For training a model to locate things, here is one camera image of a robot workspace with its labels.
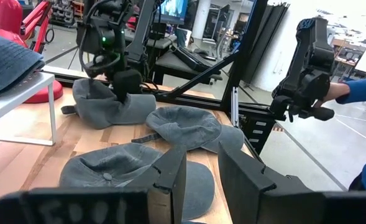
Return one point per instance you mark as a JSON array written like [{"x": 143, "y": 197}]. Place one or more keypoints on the silver aluminium bracket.
[{"x": 235, "y": 105}]

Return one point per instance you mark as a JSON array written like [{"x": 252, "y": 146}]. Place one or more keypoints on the person's forearm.
[{"x": 363, "y": 90}]

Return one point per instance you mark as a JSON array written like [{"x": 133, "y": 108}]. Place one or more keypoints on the grey cotton cap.
[
  {"x": 182, "y": 124},
  {"x": 98, "y": 109},
  {"x": 108, "y": 168}
]

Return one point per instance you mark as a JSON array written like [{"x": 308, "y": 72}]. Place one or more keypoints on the white perforated metal shelf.
[{"x": 15, "y": 99}]

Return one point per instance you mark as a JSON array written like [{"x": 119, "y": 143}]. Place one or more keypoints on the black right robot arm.
[{"x": 142, "y": 34}]

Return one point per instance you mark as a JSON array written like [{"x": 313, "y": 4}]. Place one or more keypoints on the grey workstation desk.
[{"x": 167, "y": 65}]

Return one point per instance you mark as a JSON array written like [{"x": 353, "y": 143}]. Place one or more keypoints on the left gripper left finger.
[{"x": 164, "y": 186}]

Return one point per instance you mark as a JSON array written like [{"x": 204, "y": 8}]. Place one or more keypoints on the monitor with blue screen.
[{"x": 173, "y": 11}]

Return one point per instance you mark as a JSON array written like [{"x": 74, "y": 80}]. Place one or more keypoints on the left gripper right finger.
[{"x": 248, "y": 193}]

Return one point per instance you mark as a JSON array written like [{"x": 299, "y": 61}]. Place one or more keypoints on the black aluminium rig frame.
[{"x": 248, "y": 40}]

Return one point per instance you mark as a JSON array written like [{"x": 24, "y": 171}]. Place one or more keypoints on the black labelled control box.
[{"x": 257, "y": 137}]

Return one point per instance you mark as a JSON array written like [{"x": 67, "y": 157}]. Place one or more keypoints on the red desk lamp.
[{"x": 2, "y": 18}]

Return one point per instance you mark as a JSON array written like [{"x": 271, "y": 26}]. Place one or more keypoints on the person's hand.
[{"x": 335, "y": 91}]

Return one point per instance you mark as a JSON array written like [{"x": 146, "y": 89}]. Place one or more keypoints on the black keyboard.
[{"x": 192, "y": 59}]

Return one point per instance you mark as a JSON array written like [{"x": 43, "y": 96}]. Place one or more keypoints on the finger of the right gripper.
[
  {"x": 95, "y": 71},
  {"x": 127, "y": 85}
]

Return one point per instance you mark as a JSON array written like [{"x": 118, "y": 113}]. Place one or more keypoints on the black leaning panels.
[{"x": 271, "y": 37}]

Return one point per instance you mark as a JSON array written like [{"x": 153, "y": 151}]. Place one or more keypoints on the blue denim cap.
[
  {"x": 5, "y": 59},
  {"x": 21, "y": 79}
]

